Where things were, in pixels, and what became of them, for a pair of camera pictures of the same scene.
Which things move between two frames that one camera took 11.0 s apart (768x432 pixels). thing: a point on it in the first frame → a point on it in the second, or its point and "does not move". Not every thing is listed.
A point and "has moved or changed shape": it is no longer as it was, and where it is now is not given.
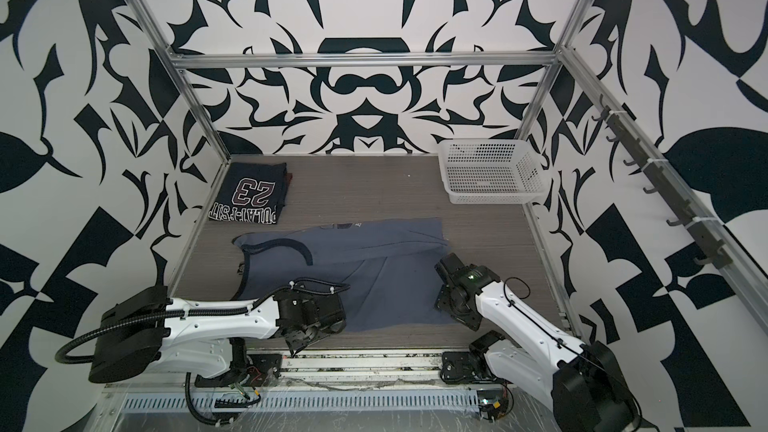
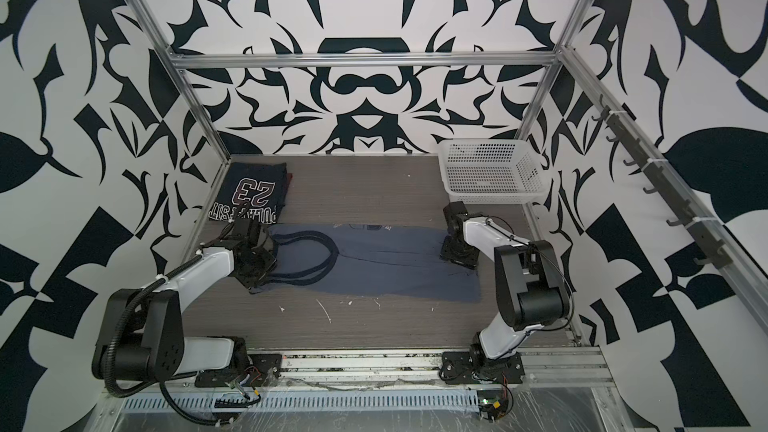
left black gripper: (301, 346) → (270, 262)
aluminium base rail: (259, 371) does not move
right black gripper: (441, 300) → (446, 252)
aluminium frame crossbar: (486, 60) does not move
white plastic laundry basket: (490, 171) does not move
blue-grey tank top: (388, 264) has moved or changed shape
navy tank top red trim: (252, 193) does not move
